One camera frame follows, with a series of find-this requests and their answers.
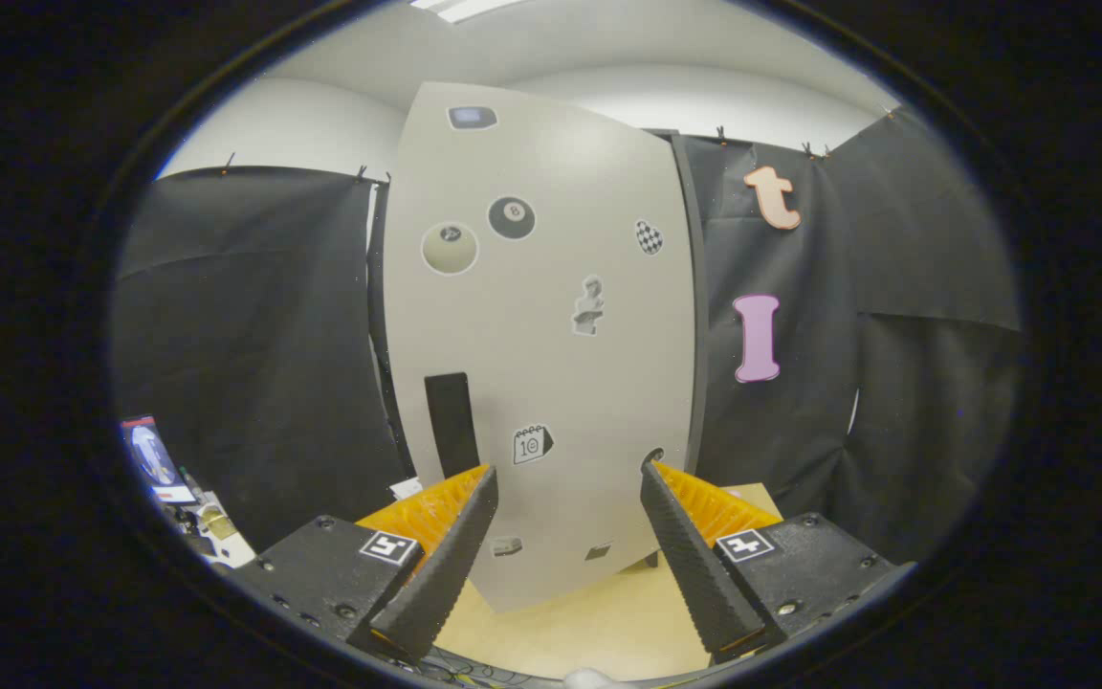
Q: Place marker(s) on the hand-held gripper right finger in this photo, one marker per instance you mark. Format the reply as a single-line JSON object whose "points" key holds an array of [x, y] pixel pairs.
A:
{"points": [[694, 565]]}

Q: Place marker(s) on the long ceiling light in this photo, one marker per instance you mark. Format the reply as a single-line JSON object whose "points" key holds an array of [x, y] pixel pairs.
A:
{"points": [[465, 8]]}

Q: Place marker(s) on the beige shoe cabinet door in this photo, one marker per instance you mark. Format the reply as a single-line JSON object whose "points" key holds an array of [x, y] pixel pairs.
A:
{"points": [[551, 383]]}

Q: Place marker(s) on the blue printed card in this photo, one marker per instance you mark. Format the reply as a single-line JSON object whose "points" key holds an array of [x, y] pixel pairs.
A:
{"points": [[154, 455]]}

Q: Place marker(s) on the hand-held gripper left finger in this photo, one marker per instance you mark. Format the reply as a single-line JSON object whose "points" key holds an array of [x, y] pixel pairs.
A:
{"points": [[446, 565]]}

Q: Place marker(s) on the black backdrop cloth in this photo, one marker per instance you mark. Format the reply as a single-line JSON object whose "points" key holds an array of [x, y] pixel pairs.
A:
{"points": [[254, 335]]}

